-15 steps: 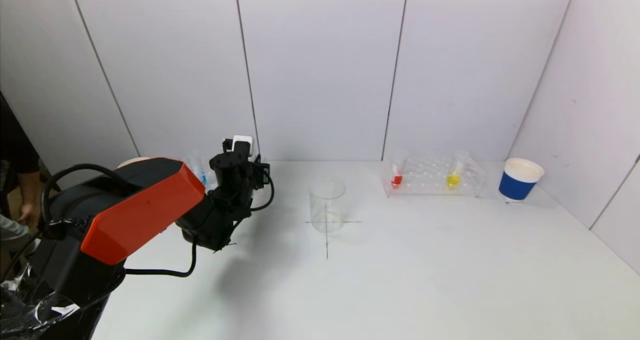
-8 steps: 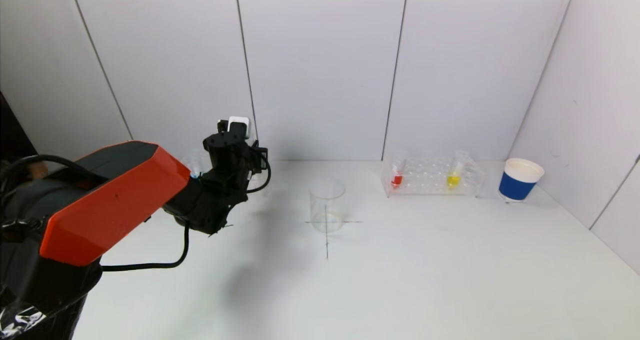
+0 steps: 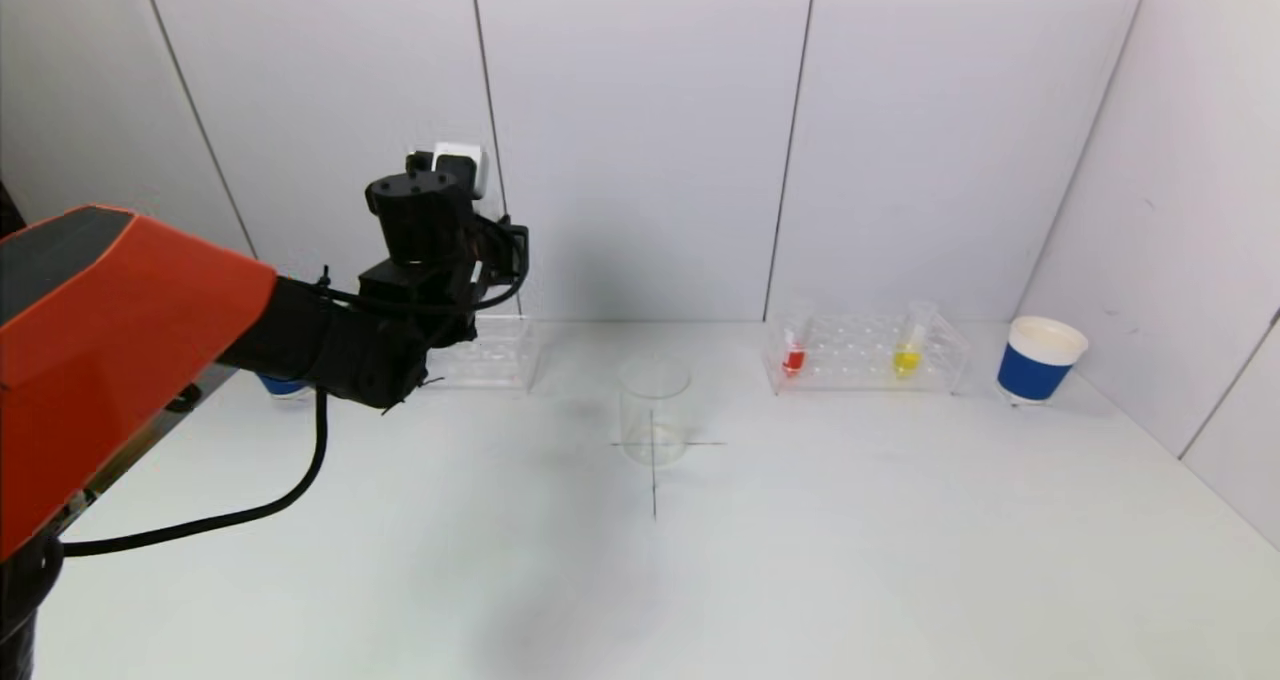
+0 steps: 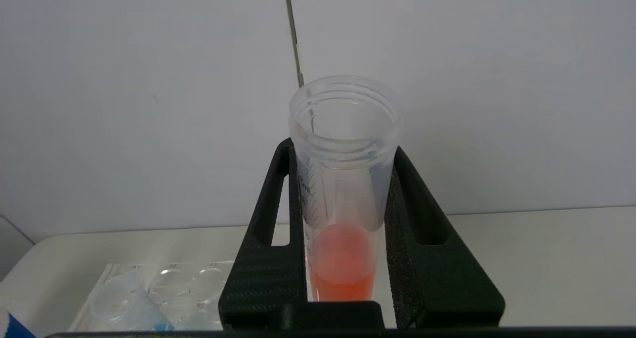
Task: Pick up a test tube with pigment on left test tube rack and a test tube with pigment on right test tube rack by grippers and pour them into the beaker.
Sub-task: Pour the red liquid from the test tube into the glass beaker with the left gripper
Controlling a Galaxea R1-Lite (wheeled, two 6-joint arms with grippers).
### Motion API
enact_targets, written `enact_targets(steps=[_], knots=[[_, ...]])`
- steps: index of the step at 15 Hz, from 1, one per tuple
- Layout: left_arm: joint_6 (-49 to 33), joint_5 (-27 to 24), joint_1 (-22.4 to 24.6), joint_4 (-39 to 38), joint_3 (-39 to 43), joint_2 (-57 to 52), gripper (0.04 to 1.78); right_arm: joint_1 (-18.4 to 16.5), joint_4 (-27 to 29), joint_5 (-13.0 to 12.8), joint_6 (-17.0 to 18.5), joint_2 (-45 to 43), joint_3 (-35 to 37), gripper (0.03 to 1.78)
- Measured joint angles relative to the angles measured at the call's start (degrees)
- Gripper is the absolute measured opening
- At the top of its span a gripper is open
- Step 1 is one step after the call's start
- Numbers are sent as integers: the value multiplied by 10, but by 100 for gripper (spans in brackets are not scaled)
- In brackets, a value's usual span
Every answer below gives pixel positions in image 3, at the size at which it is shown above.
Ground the test tube with yellow pigment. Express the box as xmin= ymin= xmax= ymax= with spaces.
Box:
xmin=890 ymin=301 xmax=939 ymax=379

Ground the clear acrylic test tube rack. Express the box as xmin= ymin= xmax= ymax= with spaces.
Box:
xmin=425 ymin=315 xmax=542 ymax=392
xmin=762 ymin=312 xmax=968 ymax=397

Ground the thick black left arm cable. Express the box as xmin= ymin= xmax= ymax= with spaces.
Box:
xmin=62 ymin=385 xmax=332 ymax=559

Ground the clear glass beaker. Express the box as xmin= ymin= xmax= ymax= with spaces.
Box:
xmin=617 ymin=357 xmax=693 ymax=468

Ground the test tube with red pigment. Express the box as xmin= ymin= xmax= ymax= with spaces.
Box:
xmin=781 ymin=300 xmax=817 ymax=378

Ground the thin black left camera cable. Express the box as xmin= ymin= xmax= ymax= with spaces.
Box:
xmin=320 ymin=245 xmax=532 ymax=314

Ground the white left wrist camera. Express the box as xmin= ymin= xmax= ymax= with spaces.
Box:
xmin=430 ymin=142 xmax=489 ymax=200

